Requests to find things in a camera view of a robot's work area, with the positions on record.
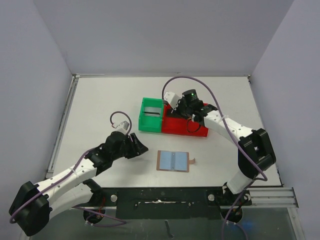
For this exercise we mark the aluminium front rail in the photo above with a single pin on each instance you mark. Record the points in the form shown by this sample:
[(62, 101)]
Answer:
[(265, 197)]

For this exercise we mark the green plastic bin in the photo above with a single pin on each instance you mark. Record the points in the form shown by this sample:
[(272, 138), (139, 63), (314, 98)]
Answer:
[(150, 124)]

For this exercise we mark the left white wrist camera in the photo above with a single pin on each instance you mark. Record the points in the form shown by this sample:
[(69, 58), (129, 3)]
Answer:
[(122, 127)]

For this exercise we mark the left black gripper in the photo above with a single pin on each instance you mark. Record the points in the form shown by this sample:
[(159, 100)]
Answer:
[(136, 148)]

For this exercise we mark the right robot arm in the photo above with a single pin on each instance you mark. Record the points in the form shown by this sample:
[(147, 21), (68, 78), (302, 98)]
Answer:
[(255, 151)]

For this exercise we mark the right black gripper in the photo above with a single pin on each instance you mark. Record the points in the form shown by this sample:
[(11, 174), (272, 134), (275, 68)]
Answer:
[(178, 108)]

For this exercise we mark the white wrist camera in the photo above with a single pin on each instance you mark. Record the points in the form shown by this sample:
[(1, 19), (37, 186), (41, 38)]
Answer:
[(122, 127), (172, 99)]

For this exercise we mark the silver card in green bin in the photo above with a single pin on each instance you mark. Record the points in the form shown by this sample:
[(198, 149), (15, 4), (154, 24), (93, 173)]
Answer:
[(152, 111)]

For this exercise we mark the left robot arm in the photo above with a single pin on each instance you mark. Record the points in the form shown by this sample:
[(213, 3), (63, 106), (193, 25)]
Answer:
[(36, 203)]

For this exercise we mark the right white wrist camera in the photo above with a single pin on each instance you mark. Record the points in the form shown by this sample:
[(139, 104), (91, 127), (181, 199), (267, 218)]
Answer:
[(172, 99)]

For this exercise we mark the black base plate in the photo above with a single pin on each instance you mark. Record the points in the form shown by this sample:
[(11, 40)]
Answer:
[(167, 203)]

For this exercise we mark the aluminium left rail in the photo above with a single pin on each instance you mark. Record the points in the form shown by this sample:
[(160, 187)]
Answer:
[(62, 126)]

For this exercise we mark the aluminium rail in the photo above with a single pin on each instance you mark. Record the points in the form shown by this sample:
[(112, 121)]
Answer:
[(265, 197), (62, 126)]

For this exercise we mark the red double plastic bin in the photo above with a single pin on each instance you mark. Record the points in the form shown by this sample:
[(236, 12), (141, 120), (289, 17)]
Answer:
[(181, 126)]

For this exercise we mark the tan leather card holder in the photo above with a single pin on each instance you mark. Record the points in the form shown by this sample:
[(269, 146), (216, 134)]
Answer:
[(174, 161)]

